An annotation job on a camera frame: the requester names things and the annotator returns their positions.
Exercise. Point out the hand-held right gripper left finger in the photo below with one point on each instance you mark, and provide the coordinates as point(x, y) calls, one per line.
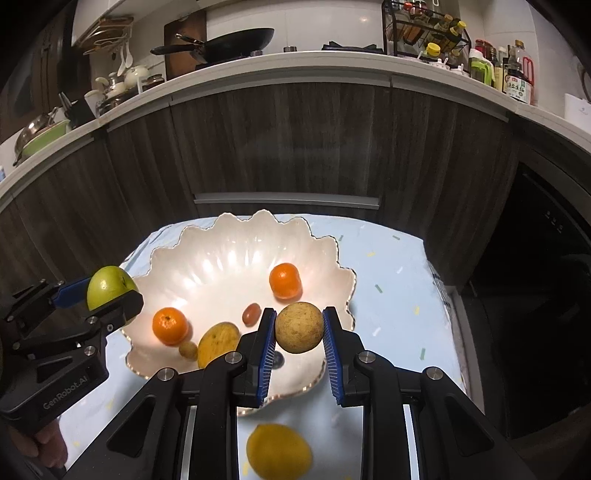
point(268, 360)

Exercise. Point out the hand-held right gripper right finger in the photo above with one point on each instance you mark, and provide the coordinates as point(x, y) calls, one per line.
point(331, 360)

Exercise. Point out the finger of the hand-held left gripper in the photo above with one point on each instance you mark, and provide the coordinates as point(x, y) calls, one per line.
point(71, 290)
point(122, 309)

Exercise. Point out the small dark blue fruit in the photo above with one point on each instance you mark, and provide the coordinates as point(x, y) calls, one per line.
point(278, 360)

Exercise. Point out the green apple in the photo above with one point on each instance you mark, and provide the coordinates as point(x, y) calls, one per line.
point(108, 286)

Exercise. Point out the round brown fruit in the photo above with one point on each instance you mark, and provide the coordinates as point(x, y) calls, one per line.
point(299, 327)

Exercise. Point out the small red fruit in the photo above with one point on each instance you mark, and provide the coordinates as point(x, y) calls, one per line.
point(251, 314)

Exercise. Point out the orange mandarin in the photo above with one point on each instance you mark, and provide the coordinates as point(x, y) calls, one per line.
point(170, 326)
point(285, 279)

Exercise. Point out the yellow-brown mango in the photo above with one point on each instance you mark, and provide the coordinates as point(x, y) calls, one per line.
point(216, 344)

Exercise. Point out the small brown fruit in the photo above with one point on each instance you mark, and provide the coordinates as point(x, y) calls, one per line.
point(188, 349)

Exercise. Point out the white scalloped bowl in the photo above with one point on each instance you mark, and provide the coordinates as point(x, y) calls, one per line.
point(217, 277)

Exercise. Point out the person's left hand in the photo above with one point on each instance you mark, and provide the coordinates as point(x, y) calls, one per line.
point(46, 445)

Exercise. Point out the light blue patterned tablecloth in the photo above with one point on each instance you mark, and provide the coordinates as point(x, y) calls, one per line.
point(392, 300)

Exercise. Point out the yellow lemon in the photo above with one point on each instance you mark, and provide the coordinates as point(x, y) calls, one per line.
point(277, 452)

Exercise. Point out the green bowl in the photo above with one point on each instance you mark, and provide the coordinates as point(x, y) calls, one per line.
point(44, 138)

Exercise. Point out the black knife block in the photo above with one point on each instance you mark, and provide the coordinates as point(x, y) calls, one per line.
point(74, 108)

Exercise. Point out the white cup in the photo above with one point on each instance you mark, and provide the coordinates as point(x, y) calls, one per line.
point(94, 101)

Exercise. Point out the steel pot with lid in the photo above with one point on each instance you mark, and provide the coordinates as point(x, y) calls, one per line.
point(115, 94)

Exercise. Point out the black built-in appliance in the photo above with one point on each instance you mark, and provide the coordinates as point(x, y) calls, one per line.
point(531, 277)

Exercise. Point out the brown jar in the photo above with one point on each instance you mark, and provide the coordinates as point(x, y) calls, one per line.
point(152, 82)

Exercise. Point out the dark wood kitchen cabinet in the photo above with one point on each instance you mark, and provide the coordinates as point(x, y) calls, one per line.
point(300, 138)

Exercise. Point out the white teapot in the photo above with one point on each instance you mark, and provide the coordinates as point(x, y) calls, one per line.
point(136, 74)

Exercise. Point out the white spoon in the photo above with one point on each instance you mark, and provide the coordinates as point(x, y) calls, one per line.
point(124, 57)

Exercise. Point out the metal hanging rack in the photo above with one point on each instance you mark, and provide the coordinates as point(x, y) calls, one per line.
point(104, 32)

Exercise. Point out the white kitchen countertop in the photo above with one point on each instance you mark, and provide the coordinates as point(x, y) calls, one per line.
point(277, 69)

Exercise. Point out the dark wooden cutting board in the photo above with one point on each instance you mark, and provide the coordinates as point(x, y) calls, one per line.
point(184, 27)

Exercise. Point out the black wok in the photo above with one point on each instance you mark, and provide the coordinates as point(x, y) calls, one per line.
point(231, 41)

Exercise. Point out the black stove burner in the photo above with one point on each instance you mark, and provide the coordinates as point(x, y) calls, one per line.
point(353, 46)

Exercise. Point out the yellow cap oil bottle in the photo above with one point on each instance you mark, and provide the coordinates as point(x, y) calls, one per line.
point(432, 50)
point(459, 30)

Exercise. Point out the green plastic bottle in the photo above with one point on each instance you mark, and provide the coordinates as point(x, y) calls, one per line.
point(480, 69)

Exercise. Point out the large soy sauce bottle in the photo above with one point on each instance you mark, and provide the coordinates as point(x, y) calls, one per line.
point(519, 78)

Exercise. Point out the dark glass bottle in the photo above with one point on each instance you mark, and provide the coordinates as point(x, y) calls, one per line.
point(501, 67)

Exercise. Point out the red lid jar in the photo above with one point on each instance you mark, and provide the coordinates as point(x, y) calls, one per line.
point(482, 46)

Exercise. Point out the white box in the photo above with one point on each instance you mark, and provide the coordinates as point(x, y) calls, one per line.
point(577, 110)

